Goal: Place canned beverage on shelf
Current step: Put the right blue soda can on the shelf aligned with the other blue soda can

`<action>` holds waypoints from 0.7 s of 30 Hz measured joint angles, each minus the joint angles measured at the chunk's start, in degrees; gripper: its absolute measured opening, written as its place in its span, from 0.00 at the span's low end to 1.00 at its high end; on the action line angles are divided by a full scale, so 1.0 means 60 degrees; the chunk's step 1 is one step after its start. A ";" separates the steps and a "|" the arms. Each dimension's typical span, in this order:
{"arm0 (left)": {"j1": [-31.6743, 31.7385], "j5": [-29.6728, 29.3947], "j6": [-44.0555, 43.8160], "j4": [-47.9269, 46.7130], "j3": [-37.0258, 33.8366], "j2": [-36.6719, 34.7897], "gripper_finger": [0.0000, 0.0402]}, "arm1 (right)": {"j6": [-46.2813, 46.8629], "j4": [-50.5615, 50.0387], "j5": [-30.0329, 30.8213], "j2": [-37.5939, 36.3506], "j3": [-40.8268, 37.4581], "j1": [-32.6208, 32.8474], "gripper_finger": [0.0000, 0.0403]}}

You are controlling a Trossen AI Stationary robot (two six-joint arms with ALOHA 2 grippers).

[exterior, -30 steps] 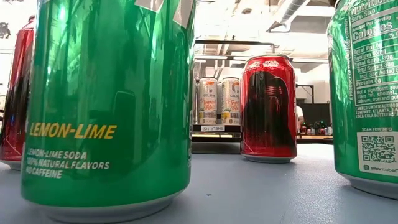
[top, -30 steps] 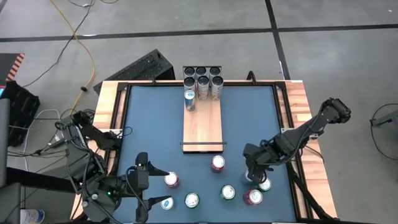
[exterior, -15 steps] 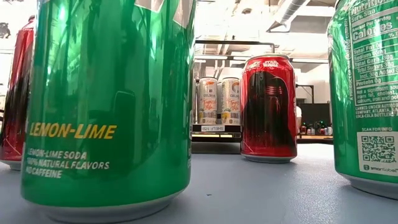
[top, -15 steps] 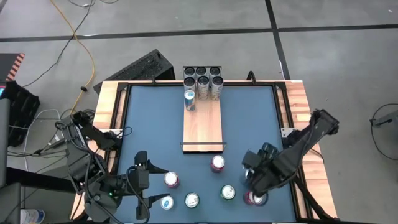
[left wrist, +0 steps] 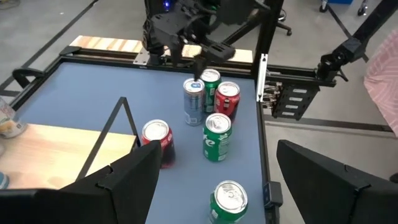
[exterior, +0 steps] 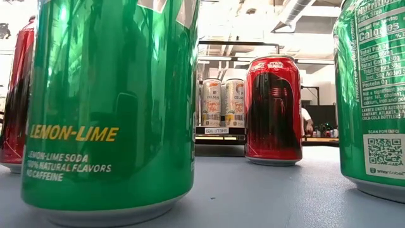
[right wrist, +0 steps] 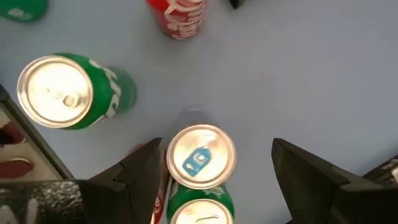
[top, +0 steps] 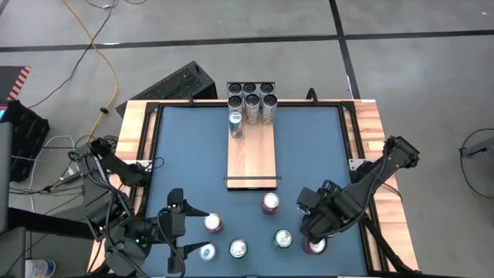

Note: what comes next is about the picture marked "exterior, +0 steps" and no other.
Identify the person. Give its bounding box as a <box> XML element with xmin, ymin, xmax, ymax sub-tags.
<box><xmin>301</xmin><ymin>107</ymin><xmax>315</xmax><ymax>137</ymax></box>

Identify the blue table mat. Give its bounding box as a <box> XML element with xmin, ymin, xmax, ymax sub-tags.
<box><xmin>0</xmin><ymin>145</ymin><xmax>405</xmax><ymax>228</ymax></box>

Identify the red Coca-Cola can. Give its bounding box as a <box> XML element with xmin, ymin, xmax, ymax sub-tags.
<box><xmin>244</xmin><ymin>54</ymin><xmax>304</xmax><ymax>167</ymax></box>
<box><xmin>0</xmin><ymin>15</ymin><xmax>37</xmax><ymax>174</ymax></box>

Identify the black metal table frame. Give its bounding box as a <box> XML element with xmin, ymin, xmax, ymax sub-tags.
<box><xmin>300</xmin><ymin>85</ymin><xmax>340</xmax><ymax>147</ymax></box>

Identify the silver ceiling duct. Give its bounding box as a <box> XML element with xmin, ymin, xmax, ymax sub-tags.
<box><xmin>271</xmin><ymin>0</ymin><xmax>317</xmax><ymax>33</ymax></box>

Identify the green Sprite can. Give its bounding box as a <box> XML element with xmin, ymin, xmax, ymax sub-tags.
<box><xmin>332</xmin><ymin>0</ymin><xmax>405</xmax><ymax>204</ymax></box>
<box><xmin>20</xmin><ymin>0</ymin><xmax>200</xmax><ymax>228</ymax></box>

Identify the distant black equipment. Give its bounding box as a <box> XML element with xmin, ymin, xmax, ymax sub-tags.
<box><xmin>319</xmin><ymin>122</ymin><xmax>333</xmax><ymax>137</ymax></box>

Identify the wooden shelf with black rails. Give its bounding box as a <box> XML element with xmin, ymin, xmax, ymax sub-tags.
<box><xmin>194</xmin><ymin>40</ymin><xmax>282</xmax><ymax>158</ymax></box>

